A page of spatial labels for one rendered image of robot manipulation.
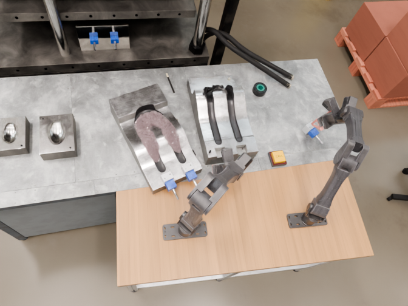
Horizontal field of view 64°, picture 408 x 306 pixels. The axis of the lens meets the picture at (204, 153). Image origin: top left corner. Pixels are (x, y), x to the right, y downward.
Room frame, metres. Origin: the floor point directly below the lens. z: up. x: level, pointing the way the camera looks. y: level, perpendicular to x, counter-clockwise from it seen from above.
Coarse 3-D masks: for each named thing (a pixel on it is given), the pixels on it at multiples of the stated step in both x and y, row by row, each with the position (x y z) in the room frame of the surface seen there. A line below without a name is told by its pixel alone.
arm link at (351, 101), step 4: (344, 100) 1.15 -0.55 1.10; (348, 100) 1.13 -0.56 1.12; (352, 100) 1.13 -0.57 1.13; (356, 100) 1.14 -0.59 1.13; (344, 104) 1.12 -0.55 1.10; (348, 104) 1.11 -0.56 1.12; (352, 104) 1.11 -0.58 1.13; (344, 108) 1.05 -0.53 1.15; (344, 112) 1.04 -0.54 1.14; (340, 116) 1.04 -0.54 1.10
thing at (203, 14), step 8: (200, 0) 1.42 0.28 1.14; (208, 0) 1.41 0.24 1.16; (200, 8) 1.41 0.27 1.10; (208, 8) 1.42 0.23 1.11; (200, 16) 1.41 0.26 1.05; (200, 24) 1.41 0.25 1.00; (200, 32) 1.41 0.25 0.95; (192, 40) 1.45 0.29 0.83; (200, 40) 1.41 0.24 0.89; (192, 48) 1.40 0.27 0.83; (200, 48) 1.41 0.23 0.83
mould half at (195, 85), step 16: (192, 80) 1.14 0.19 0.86; (208, 80) 1.18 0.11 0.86; (224, 80) 1.22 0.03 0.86; (192, 96) 1.03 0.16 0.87; (224, 96) 1.06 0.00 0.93; (240, 96) 1.10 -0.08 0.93; (224, 112) 0.99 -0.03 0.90; (240, 112) 1.02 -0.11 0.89; (208, 128) 0.87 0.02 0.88; (224, 128) 0.90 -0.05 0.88; (240, 128) 0.94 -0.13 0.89; (208, 144) 0.78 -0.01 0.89; (224, 144) 0.81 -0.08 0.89; (240, 144) 0.84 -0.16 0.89; (256, 144) 0.87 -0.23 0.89; (208, 160) 0.72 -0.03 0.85
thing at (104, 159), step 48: (0, 96) 0.69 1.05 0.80; (48, 96) 0.78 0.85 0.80; (96, 96) 0.88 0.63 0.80; (288, 96) 1.32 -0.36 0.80; (96, 144) 0.62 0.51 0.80; (192, 144) 0.80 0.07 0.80; (288, 144) 1.00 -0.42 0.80; (336, 144) 1.11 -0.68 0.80; (0, 192) 0.25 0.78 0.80; (48, 192) 0.32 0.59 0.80; (96, 192) 0.39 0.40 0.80
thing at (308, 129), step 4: (308, 124) 1.13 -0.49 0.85; (304, 128) 1.12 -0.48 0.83; (308, 128) 1.11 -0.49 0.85; (312, 128) 1.12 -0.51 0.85; (304, 132) 1.11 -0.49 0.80; (308, 132) 1.10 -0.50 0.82; (312, 132) 1.10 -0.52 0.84; (316, 132) 1.11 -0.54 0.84; (312, 136) 1.09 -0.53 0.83; (316, 136) 1.09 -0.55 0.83; (320, 140) 1.07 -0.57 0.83
